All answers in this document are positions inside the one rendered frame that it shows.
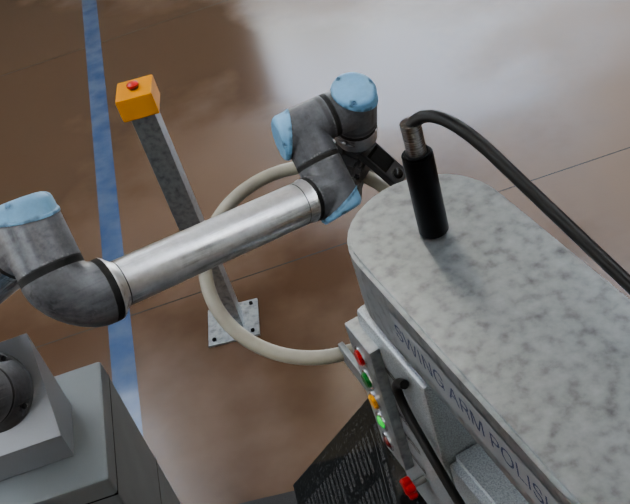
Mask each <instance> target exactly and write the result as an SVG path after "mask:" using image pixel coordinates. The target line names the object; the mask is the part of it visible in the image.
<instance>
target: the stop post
mask: <svg viewBox="0 0 630 504"><path fill-rule="evenodd" d="M134 80H136V81H138V83H139V84H138V86H137V87H136V88H135V89H131V90H130V89H127V87H126V85H127V83H128V82H130V81H134ZM115 104H116V106H117V108H118V111H119V113H120V115H121V117H122V120H123V122H129V121H132V123H133V126H134V128H135V130H136V133H137V135H138V137H139V139H140V142H141V144H142V146H143V148H144V151H145V153H146V155H147V158H148V160H149V162H150V164H151V167H152V169H153V171H154V174H155V176H156V178H157V180H158V183H159V185H160V187H161V190H162V192H163V194H164V196H165V199H166V201H167V203H168V206H169V208H170V210H171V212H172V215H173V217H174V219H175V222H176V224H177V226H178V228H179V231H182V230H185V229H187V228H189V227H192V226H194V225H196V224H198V223H201V222H203V221H205V220H204V218H203V215H202V213H201V210H200V208H199V205H198V203H197V201H196V198H195V196H194V193H193V191H192V189H191V186H190V184H189V181H188V179H187V176H186V174H185V172H184V169H183V167H182V164H181V162H180V160H179V157H178V155H177V152H176V150H175V147H174V145H173V143H172V140H171V138H170V135H169V133H168V130H167V128H166V126H165V123H164V121H163V118H162V116H161V114H160V111H159V109H160V92H159V90H158V87H157V85H156V82H155V80H154V77H153V75H147V76H143V77H140V78H136V79H132V80H129V81H125V82H121V83H118V84H117V91H116V100H115ZM212 273H213V279H214V284H215V287H216V290H217V293H218V295H219V298H220V300H221V302H222V304H223V305H224V307H225V308H226V310H227V311H228V313H229V314H230V315H231V316H232V317H233V319H234V320H235V321H236V322H237V323H238V324H240V325H241V326H242V327H243V328H244V329H246V330H247V331H248V332H250V333H251V334H253V335H254V336H260V324H259V311H258V299H257V298H255V299H251V300H247V301H243V302H238V300H237V297H236V295H235V293H234V290H233V288H232V285H231V283H230V280H229V278H228V276H227V273H226V271H225V268H224V266H223V264H221V265H219V266H216V267H214V268H212ZM208 341H209V348H211V347H215V346H219V345H223V344H227V343H231V342H235V341H236V340H234V339H233V338H232V337H231V336H230V335H229V334H228V333H227V332H226V331H225V330H224V329H223V328H222V327H221V326H220V325H219V323H218V322H217V321H216V319H215V318H214V317H213V315H212V313H211V312H210V310H208Z"/></svg>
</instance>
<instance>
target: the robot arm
mask: <svg viewBox="0 0 630 504"><path fill-rule="evenodd" d="M377 104H378V94H377V88H376V85H375V84H374V82H373V81H372V80H371V79H370V78H369V77H368V76H366V75H364V74H361V73H357V72H348V73H344V74H341V75H340V76H338V77H337V78H336V79H335V80H334V81H333V83H332V85H331V88H330V90H329V91H327V92H325V93H323V94H320V95H318V96H316V97H314V98H312V99H309V100H307V101H305V102H303V103H301V104H299V105H296V106H294V107H292V108H290V109H286V110H285V111H284V112H282V113H280V114H278V115H276V116H274V117H273V119H272V121H271V130H272V134H273V138H274V141H275V144H276V146H277V148H278V151H279V152H280V155H281V156H282V158H283V159H284V160H287V161H290V160H291V159H292V161H293V163H294V165H295V167H296V169H297V171H298V173H299V175H300V177H301V178H300V179H297V180H296V181H295V182H294V183H291V184H289V185H287V186H284V187H282V188H280V189H277V190H275V191H273V192H270V193H268V194H266V195H264V196H261V197H259V198H257V199H254V200H252V201H250V202H247V203H245V204H243V205H240V206H238V207H236V208H233V209H231V210H229V211H226V212H224V213H222V214H219V215H217V216H215V217H212V218H210V219H208V220H205V221H203V222H201V223H198V224H196V225H194V226H192V227H189V228H187V229H185V230H182V231H180V232H178V233H175V234H173V235H171V236H168V237H166V238H164V239H161V240H159V241H157V242H154V243H152V244H150V245H147V246H145V247H143V248H140V249H138V250H136V251H133V252H131V253H129V254H126V255H124V256H122V257H120V258H117V259H115V260H113V261H110V262H108V261H106V260H103V259H101V258H95V259H93V260H90V261H85V260H84V258H83V256H82V254H81V252H80V250H79V248H78V246H77V244H76V242H75V240H74V238H73V236H72V234H71V231H70V229H69V227H68V225H67V223H66V221H65V219H64V217H63V215H62V213H61V211H60V206H59V205H57V203H56V202H55V200H54V198H53V196H52V195H51V194H50V193H49V192H46V191H40V192H35V193H32V194H29V195H26V196H23V197H20V198H17V199H14V200H12V201H9V202H7V203H4V204H2V205H0V304H1V303H2V302H4V301H5V300H6V299H7V298H9V297H10V296H11V295H12V294H13V293H15V292H16V291H17V290H18V289H21V291H22V293H23V295H24V296H25V298H26V299H27V300H28V301H29V302H30V304H31V305H32V306H34V307H35V308H36V309H37V310H39V311H40V312H42V313H43V314H45V315H47V316H49V317H51V318H53V319H55V320H57V321H60V322H63V323H66V324H70V325H75V326H80V327H102V326H107V325H111V324H113V323H116V322H118V321H120V320H122V319H124V318H125V317H126V315H127V312H128V310H129V307H130V306H132V305H134V304H136V303H138V302H140V301H142V300H145V299H147V298H149V297H151V296H153V295H155V294H158V293H160V292H162V291H164V290H166V289H169V288H171V287H173V286H175V285H177V284H179V283H182V282H184V281H186V280H188V279H190V278H192V277H195V276H197V275H199V274H201V273H203V272H206V271H208V270H210V269H212V268H214V267H216V266H219V265H221V264H223V263H225V262H227V261H229V260H232V259H234V258H236V257H238V256H240V255H243V254H245V253H247V252H249V251H251V250H253V249H256V248H258V247H260V246H262V245H264V244H266V243H269V242H271V241H273V240H275V239H277V238H280V237H282V236H284V235H286V234H288V233H290V232H293V231H295V230H297V229H299V228H301V227H303V226H306V225H308V224H310V223H315V222H317V221H319V220H321V222H322V223H324V224H328V223H330V222H332V221H334V220H335V219H337V218H339V217H340V216H342V215H344V214H345V213H347V212H349V211H350V210H352V209H354V208H355V207H357V206H358V205H360V203H361V200H362V188H363V185H364V181H363V179H364V178H365V177H366V175H367V174H368V172H369V171H371V172H373V173H376V174H377V175H378V176H379V177H380V178H382V179H383V180H384V181H385V182H386V183H387V184H388V185H390V186H392V185H394V184H396V183H399V182H402V181H404V179H405V178H406V176H405V171H404V167H403V166H402V165H401V164H400V163H399V162H398V161H396V160H395V159H394V158H393V157H392V156H391V155H390V154H389V153H387V152H386V151H385V150H384V149H383V148H382V147H381V146H379V145H378V144H377V143H376V140H377V132H378V123H377ZM333 139H334V140H335V143H334V141H333ZM33 395H34V388H33V382H32V379H31V376H30V374H29V372H28V370H27V369H26V367H25V366H24V365H23V364H22V363H21V362H20V361H19V360H18V359H16V358H15V357H13V356H11V355H9V354H6V353H3V352H0V433H2V432H5V431H7V430H9V429H12V428H13V427H15V426H16V425H18V424H19V423H20V422H21V421H22V420H23V419H24V418H25V416H26V415H27V414H28V412H29V410H30V408H31V405H32V401H33Z"/></svg>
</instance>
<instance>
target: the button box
mask: <svg viewBox="0 0 630 504"><path fill-rule="evenodd" d="M345 327H346V330H347V333H348V336H349V339H350V342H351V345H352V348H353V351H354V350H355V349H354V347H355V346H357V347H358V348H359V349H360V350H361V351H362V353H363V355H364V357H365V359H366V361H367V364H368V367H367V368H366V367H364V366H362V365H359V363H358V362H357V364H358V367H359V370H360V373H362V369H365V370H366V371H367V372H368V374H369V375H370V377H371V379H372V381H373V383H374V386H375V389H374V390H372V389H371V388H367V387H366V385H365V384H364V385H365V388H366V391H367V394H368V395H369V390H370V391H372V392H373V393H374V394H375V396H376V397H377V399H378V401H379V403H380V405H381V408H382V410H381V411H379V410H378V409H377V410H376V409H374V408H373V407H372V405H371V407H372V410H373V413H374V416H375V419H376V422H377V425H378V428H379V431H380V434H381V437H382V440H383V436H382V431H384V432H385V433H386V434H387V435H388V437H389V438H390V440H391V442H392V444H393V446H394V451H392V450H391V449H390V448H389V447H388V446H387V445H386V446H387V447H388V448H389V450H390V451H391V452H392V454H393V455H394V456H395V458H396V459H397V460H398V462H399V463H400V464H401V466H402V467H403V468H404V470H406V471H407V470H409V469H410V468H412V467H414V462H413V459H412V456H411V452H410V449H409V446H408V442H407V439H406V436H405V432H404V429H403V426H402V422H401V419H400V416H399V412H398V409H397V406H396V402H395V399H394V396H393V392H392V389H391V386H390V382H389V379H388V376H387V372H386V369H385V366H384V362H383V359H382V356H381V353H380V349H379V348H378V346H377V345H376V344H375V343H374V341H373V340H372V339H371V338H370V337H369V335H368V334H367V333H366V332H365V331H364V329H363V328H362V327H361V326H360V323H359V320H358V316H357V317H355V318H353V319H351V320H350V321H348V322H346V323H345ZM376 411H378V412H379V413H380V414H381V416H382V417H383V419H384V421H385V422H386V425H387V427H388V431H385V430H384V429H383V428H382V427H381V426H380V425H379V424H378V421H377V417H376V414H375V412H376ZM383 442H384V440H383Z"/></svg>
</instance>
